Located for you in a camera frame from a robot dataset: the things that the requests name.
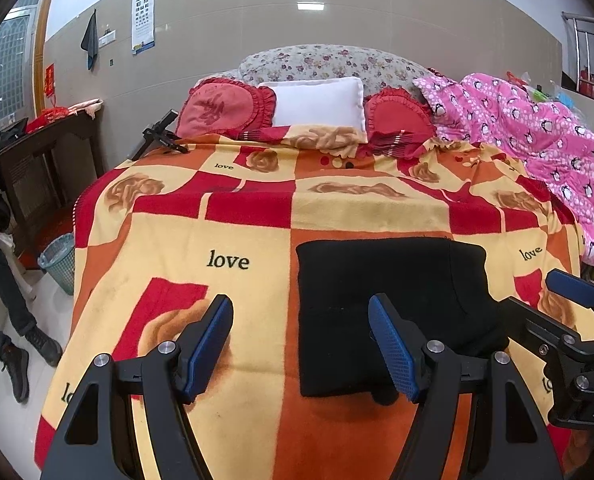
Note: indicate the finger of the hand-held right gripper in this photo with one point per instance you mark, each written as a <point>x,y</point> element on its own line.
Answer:
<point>537,317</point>
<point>572,287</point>

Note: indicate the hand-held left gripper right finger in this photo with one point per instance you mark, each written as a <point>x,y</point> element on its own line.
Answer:
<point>394,347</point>

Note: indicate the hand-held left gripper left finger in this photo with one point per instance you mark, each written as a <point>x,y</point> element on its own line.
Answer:
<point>209,345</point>

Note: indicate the black pants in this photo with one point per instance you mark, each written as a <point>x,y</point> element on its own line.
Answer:
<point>377,275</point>

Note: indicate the red orange printed blanket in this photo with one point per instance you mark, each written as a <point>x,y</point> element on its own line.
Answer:
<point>177,240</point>

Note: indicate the pink penguin quilt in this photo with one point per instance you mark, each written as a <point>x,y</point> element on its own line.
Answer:
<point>527,125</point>

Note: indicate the pale blue mesh wastebasket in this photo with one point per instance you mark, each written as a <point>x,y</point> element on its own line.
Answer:
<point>59,260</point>

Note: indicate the green plastic bags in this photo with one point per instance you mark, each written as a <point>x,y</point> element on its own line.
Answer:
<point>542,94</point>

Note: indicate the black folding stand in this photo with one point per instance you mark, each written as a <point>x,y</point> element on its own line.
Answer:
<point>157,135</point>

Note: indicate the small red heart pillow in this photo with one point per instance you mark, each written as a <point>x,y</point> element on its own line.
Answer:
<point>397,115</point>

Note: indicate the large red heart pillow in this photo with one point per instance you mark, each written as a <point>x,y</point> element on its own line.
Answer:
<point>217,110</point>

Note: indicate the dark wooden cabinet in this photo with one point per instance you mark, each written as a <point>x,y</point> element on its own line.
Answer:
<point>42,175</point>

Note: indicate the white pillow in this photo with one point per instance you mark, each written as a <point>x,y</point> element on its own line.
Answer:
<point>317,102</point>

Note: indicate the metal stair railing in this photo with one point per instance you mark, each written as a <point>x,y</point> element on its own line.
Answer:
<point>584,22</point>

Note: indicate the pink cloth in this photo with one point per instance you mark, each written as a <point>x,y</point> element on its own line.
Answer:
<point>89,106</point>

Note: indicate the red cloth bundle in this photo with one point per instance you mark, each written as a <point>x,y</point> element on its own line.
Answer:
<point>47,115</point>

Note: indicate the black bag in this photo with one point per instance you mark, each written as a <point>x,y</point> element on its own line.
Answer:
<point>14,132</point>

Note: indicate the floral grey pillow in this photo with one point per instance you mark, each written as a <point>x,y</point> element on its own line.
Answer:
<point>327,60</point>

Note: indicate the dark hanging cloth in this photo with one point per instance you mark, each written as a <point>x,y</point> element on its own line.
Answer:
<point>89,40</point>

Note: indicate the glass block window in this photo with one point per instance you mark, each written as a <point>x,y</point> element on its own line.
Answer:
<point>7,70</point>

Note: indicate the red wall decoration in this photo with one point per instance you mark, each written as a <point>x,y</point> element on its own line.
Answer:
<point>50,80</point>

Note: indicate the eye chart wall poster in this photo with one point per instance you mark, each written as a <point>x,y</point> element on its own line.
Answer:
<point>143,15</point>

